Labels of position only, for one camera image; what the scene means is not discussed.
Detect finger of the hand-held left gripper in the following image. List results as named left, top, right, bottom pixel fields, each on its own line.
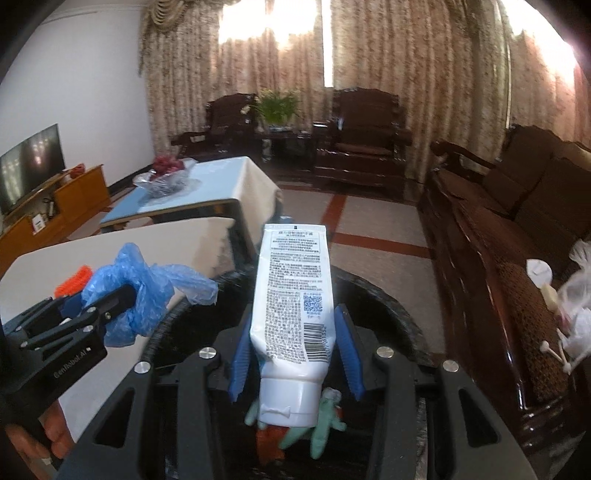
left=7, top=295, right=86, bottom=343
left=65, top=284, right=141, bottom=341

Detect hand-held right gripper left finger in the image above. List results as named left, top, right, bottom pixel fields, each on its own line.
left=58, top=323, right=254, bottom=480

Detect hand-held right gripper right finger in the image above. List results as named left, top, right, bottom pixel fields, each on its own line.
left=335, top=304, right=539, bottom=480

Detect blue wrapper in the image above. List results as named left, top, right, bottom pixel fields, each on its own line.
left=83, top=242, right=219, bottom=348

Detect black trash bin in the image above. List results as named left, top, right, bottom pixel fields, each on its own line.
left=141, top=265, right=435, bottom=480

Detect white squeeze tube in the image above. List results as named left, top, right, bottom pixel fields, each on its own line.
left=248, top=224, right=334, bottom=428

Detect person's left hand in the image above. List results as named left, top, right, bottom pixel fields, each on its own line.
left=44, top=399, right=76, bottom=460

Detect round orange foam net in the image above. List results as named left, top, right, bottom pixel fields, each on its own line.
left=54, top=265, right=93, bottom=296

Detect grey tablecloth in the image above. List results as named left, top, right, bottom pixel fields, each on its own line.
left=0, top=216, right=237, bottom=444

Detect wooden television cabinet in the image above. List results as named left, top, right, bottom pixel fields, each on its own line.
left=0, top=165, right=112, bottom=268

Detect glass fruit bowl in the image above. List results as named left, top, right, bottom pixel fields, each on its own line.
left=133, top=167, right=202, bottom=197

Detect black flat television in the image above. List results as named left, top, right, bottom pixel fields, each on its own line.
left=0, top=123, right=65, bottom=215

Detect coffee table with blue cloth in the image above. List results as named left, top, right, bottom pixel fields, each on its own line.
left=99, top=156, right=283, bottom=245

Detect white knobbed stick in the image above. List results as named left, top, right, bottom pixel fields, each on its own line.
left=540, top=339, right=578, bottom=374

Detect dark wooden sofa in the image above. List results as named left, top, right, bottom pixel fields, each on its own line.
left=418, top=124, right=591, bottom=462

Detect dark wooden side table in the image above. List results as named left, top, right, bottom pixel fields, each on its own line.
left=259, top=129, right=319, bottom=162

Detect dark wooden armchair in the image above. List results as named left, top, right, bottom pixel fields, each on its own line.
left=171, top=93, right=259, bottom=160
left=311, top=88, right=414, bottom=185

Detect clear plastic bag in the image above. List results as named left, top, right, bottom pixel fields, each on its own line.
left=554, top=240, right=591, bottom=361

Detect green potted plant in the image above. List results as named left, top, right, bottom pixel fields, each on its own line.
left=242, top=89, right=301, bottom=127

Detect patterned beige curtains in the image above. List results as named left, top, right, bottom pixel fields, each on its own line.
left=139, top=0, right=591, bottom=153

